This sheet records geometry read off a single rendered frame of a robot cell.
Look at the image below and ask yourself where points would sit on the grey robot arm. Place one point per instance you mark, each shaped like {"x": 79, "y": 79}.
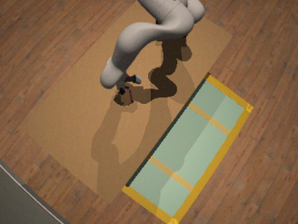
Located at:
{"x": 177, "y": 19}

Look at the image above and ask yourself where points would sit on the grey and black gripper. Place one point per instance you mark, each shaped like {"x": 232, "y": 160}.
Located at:
{"x": 121, "y": 86}

